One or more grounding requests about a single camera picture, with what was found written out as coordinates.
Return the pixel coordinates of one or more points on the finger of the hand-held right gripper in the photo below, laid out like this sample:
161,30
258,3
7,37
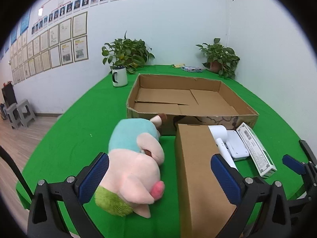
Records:
308,153
293,164

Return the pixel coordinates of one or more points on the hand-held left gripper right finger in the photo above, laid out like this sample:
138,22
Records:
224,176

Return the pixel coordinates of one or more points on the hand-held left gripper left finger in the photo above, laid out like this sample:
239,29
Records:
95,176

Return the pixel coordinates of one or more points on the small brown cardboard box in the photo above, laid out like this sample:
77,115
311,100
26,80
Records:
195,178

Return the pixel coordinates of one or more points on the pink pig plush toy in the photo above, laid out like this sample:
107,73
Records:
133,168

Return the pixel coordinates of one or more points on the white hair dryer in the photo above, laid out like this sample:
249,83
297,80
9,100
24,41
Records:
218,132

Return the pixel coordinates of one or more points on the large cardboard box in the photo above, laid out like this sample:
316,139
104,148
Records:
210,99

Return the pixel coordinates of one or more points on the white rectangular plastic device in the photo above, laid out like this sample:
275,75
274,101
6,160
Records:
236,146

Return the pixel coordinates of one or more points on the long white barcode box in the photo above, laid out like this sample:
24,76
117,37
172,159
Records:
257,153

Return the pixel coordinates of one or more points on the green tablecloth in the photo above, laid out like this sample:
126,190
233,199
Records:
74,133

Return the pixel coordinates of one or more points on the grey plastic stool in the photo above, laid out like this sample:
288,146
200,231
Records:
26,112
12,115

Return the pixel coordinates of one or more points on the blue patterned tissue packet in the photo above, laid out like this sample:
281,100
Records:
192,69

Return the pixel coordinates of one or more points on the pothos plant in terracotta pot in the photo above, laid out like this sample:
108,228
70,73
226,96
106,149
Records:
220,57

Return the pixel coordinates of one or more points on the yellow packet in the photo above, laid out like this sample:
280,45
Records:
178,66

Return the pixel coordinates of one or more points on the black cabinet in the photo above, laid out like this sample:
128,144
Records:
8,94

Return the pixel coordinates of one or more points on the pothos plant in white mug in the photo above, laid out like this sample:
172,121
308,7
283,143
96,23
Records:
126,52

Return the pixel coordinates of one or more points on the wall of framed certificates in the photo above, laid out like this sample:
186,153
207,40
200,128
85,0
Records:
66,44

